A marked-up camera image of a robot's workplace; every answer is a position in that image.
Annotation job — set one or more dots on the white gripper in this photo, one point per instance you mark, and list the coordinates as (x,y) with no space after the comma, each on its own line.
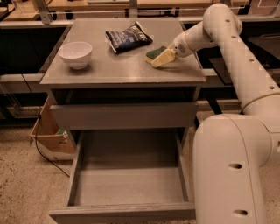
(181,45)

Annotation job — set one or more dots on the green and yellow sponge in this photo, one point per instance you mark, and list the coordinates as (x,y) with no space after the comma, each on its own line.
(151,55)

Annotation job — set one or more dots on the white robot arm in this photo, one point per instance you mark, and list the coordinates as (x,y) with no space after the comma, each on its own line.
(229,149)

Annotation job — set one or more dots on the closed grey top drawer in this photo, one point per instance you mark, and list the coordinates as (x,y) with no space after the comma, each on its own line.
(125,116)

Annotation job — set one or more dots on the grey drawer cabinet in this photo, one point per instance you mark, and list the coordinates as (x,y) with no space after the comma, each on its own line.
(124,78)

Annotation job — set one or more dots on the open grey middle drawer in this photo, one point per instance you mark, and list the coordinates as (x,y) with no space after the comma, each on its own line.
(127,176)

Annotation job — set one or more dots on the dark blue chip bag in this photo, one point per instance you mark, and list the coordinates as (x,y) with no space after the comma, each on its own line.
(129,39)

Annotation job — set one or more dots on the black tray shelf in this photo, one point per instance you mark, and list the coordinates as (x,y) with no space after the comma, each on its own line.
(221,69)

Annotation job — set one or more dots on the black rolling stand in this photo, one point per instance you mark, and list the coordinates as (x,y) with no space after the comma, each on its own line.
(213,107)

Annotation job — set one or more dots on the white ceramic bowl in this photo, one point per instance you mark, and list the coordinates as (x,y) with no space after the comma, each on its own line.
(76,54)

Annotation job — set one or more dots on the cardboard box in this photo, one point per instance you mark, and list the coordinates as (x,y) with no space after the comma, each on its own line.
(52,141)

